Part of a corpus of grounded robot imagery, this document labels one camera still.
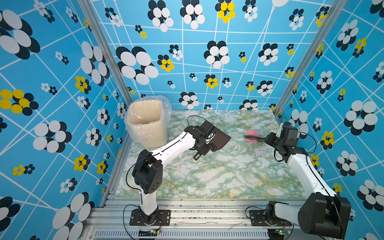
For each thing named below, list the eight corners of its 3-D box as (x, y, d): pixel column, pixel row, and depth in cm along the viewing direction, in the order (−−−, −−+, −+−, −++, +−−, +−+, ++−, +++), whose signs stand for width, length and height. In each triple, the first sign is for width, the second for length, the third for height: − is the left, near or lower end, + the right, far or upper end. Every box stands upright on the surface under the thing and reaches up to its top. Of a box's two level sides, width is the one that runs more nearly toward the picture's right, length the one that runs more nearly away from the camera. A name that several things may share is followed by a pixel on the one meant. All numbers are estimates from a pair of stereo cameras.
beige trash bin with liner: (134, 155, 99) (117, 129, 77) (144, 123, 117) (132, 95, 95) (171, 155, 99) (163, 129, 77) (175, 122, 117) (169, 95, 95)
